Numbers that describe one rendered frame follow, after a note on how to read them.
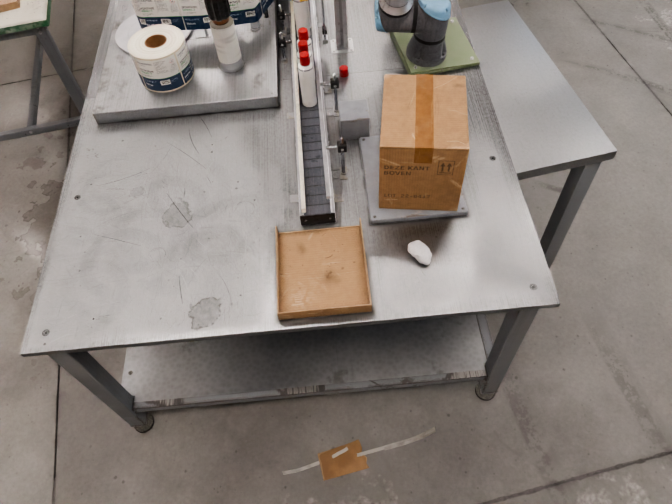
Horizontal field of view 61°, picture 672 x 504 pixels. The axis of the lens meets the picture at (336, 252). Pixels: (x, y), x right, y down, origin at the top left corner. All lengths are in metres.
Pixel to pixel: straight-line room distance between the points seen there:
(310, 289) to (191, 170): 0.64
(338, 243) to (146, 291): 0.58
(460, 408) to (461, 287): 0.84
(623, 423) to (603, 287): 0.61
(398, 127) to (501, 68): 0.79
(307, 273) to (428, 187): 0.43
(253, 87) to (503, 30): 1.02
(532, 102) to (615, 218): 1.03
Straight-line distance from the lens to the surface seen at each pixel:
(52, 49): 3.13
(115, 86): 2.34
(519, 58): 2.37
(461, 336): 2.26
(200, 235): 1.81
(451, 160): 1.60
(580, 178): 2.17
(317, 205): 1.74
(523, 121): 2.11
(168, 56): 2.15
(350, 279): 1.64
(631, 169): 3.28
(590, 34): 4.07
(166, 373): 2.30
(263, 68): 2.24
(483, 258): 1.71
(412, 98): 1.70
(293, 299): 1.62
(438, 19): 2.14
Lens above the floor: 2.23
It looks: 56 degrees down
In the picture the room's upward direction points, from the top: 6 degrees counter-clockwise
